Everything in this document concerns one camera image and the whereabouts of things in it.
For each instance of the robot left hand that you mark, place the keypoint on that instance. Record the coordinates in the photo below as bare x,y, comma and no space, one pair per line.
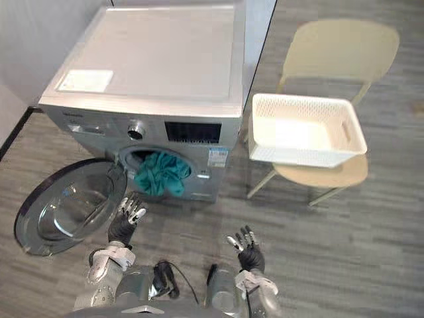
123,224

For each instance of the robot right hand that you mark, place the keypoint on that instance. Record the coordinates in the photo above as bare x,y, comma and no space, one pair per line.
249,251

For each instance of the teal cloth garment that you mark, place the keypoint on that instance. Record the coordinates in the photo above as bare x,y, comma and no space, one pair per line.
162,175

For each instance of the white plastic laundry basket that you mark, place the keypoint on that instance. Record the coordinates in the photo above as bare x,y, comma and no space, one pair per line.
306,130

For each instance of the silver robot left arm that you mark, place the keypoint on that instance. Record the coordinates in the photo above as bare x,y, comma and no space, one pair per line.
104,268

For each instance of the round washing machine door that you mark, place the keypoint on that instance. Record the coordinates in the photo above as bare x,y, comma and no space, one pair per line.
71,207

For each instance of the silver front-load washing machine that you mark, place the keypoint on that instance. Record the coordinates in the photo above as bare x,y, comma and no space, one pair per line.
155,99

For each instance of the silver robot body and legs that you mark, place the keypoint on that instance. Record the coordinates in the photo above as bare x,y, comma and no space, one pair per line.
165,293

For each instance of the blue energy label sticker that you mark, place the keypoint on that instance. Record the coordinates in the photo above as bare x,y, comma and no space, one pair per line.
217,157

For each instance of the white sticker label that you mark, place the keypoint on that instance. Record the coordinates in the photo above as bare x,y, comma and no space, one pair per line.
85,80

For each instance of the beige plastic chair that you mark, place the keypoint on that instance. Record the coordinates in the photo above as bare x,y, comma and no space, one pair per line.
334,99

